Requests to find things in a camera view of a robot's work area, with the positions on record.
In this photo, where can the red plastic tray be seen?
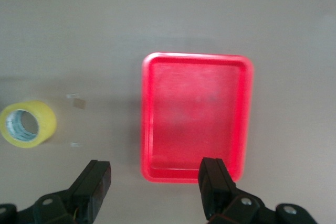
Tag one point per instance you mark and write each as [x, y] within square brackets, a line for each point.
[197, 116]

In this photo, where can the clear tape scrap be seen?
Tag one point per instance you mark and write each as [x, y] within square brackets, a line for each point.
[72, 96]
[76, 144]

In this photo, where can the brown tape scrap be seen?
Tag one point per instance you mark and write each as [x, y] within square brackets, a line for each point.
[79, 103]

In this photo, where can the yellow clear tape roll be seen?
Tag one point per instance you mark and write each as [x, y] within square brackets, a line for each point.
[44, 119]

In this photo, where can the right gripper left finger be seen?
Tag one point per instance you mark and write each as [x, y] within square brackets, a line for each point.
[90, 190]

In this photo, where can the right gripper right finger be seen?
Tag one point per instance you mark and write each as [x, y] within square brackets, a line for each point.
[215, 187]

